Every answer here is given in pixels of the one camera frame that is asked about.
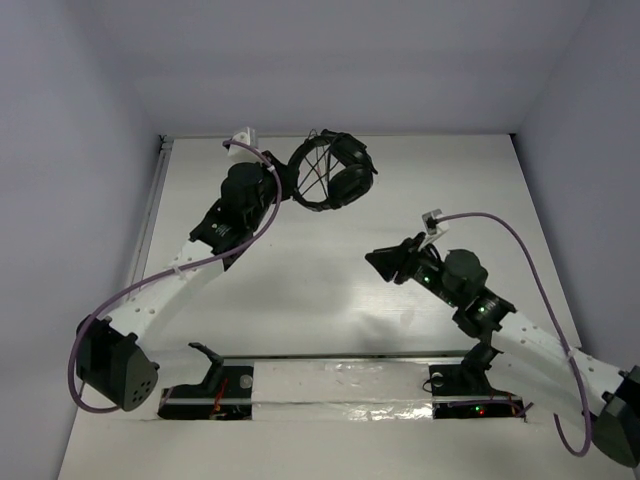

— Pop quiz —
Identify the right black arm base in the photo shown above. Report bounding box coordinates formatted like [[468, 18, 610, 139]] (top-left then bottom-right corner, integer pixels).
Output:
[[422, 343, 531, 420]]

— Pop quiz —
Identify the black over-ear headphones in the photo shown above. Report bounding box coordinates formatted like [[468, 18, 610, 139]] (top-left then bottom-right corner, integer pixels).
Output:
[[287, 129, 378, 212]]

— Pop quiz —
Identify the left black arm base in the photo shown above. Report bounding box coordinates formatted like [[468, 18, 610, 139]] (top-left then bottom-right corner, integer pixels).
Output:
[[157, 342, 254, 421]]

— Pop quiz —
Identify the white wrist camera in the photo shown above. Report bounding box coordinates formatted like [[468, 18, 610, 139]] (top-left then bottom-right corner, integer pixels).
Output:
[[227, 127, 258, 163], [422, 209, 449, 245]]

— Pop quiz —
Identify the silver foil covered panel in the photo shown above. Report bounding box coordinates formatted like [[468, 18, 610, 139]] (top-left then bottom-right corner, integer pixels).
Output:
[[251, 360, 433, 422]]

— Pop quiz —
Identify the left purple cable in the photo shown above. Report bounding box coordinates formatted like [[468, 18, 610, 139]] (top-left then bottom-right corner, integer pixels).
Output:
[[67, 139, 281, 413]]

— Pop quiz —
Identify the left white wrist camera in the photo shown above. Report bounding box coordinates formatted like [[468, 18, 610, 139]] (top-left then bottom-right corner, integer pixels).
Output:
[[227, 127, 258, 163]]

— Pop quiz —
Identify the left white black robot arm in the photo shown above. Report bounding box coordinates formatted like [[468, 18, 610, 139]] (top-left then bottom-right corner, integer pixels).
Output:
[[67, 147, 296, 414]]

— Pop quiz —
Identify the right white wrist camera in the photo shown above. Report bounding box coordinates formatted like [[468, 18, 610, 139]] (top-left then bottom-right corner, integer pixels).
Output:
[[422, 209, 449, 245]]

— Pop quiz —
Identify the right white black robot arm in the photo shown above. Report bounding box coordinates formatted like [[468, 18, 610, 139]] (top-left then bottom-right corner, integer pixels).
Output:
[[365, 234, 639, 468]]

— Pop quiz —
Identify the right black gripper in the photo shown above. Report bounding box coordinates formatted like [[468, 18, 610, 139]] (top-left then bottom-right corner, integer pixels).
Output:
[[364, 230, 460, 307]]

